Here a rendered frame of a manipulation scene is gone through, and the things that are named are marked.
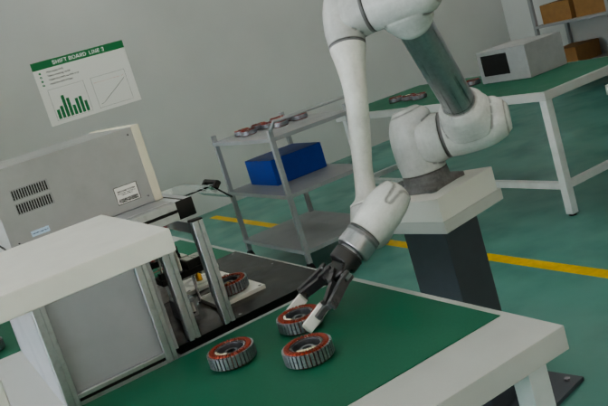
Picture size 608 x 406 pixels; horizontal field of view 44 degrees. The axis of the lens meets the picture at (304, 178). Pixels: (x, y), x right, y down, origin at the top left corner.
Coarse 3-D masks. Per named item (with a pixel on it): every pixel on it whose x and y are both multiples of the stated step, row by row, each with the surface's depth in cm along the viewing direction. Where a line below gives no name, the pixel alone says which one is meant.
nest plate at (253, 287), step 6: (252, 282) 219; (258, 282) 218; (246, 288) 215; (252, 288) 214; (258, 288) 214; (210, 294) 221; (234, 294) 214; (240, 294) 212; (246, 294) 212; (204, 300) 216; (210, 300) 215; (234, 300) 210
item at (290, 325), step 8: (312, 304) 185; (288, 312) 185; (296, 312) 186; (304, 312) 186; (280, 320) 181; (288, 320) 179; (296, 320) 178; (304, 320) 178; (280, 328) 180; (288, 328) 179; (296, 328) 178
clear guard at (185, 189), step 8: (184, 184) 248; (192, 184) 243; (200, 184) 238; (168, 192) 243; (176, 192) 237; (184, 192) 233; (192, 192) 228; (200, 192) 251; (208, 192) 243; (216, 192) 236; (224, 192) 233
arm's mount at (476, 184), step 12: (480, 168) 254; (456, 180) 249; (468, 180) 243; (480, 180) 247; (492, 180) 252; (444, 192) 238; (456, 192) 239; (468, 192) 243; (480, 192) 247; (420, 204) 239; (432, 204) 235; (444, 204) 235; (456, 204) 239; (468, 204) 243; (408, 216) 244; (420, 216) 241; (432, 216) 237; (444, 216) 235
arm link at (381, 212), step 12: (372, 192) 191; (384, 192) 188; (396, 192) 188; (372, 204) 187; (384, 204) 186; (396, 204) 187; (408, 204) 191; (360, 216) 187; (372, 216) 186; (384, 216) 186; (396, 216) 187; (372, 228) 185; (384, 228) 186; (384, 240) 191
